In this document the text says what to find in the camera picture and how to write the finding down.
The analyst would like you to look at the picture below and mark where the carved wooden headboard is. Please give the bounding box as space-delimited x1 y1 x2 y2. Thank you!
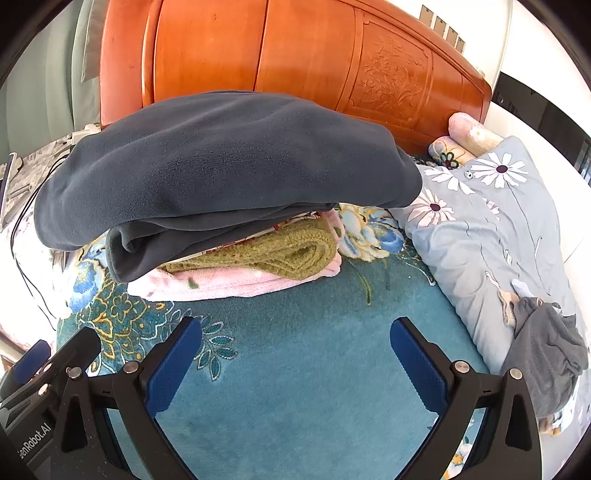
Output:
99 0 492 160

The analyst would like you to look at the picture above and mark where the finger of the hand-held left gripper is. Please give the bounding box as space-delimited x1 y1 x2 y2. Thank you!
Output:
9 339 52 386
48 327 102 384

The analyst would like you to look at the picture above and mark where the grey garment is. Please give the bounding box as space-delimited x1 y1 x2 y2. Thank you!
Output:
501 296 589 418

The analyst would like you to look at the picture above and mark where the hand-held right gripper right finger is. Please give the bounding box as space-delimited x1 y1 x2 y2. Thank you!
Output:
390 316 542 480

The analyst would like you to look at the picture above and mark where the pink floral pillow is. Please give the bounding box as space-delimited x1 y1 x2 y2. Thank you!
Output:
427 136 476 169
448 112 506 160

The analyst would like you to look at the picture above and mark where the black cable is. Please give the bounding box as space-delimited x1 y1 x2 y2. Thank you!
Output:
11 154 70 319

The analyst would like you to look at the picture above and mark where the thin silver device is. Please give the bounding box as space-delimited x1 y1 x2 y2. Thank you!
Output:
0 152 19 229

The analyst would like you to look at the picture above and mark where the pink fleece cloth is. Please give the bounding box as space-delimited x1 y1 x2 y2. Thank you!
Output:
127 210 345 302

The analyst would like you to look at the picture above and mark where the olive green knit sweater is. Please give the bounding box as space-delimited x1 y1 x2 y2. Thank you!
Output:
159 217 340 281

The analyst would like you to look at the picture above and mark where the light blue floral quilt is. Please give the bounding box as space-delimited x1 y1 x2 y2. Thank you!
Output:
388 136 591 435

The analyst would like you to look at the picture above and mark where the grey printed cloth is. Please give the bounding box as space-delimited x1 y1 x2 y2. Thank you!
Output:
0 131 88 227

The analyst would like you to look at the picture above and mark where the grey curtain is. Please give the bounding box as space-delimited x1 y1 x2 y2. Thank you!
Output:
69 0 112 132

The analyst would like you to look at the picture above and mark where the dark grey and white fleece jacket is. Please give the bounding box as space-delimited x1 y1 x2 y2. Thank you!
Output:
33 91 424 283

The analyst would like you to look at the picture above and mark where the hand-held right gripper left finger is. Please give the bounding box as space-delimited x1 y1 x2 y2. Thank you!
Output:
50 316 204 480

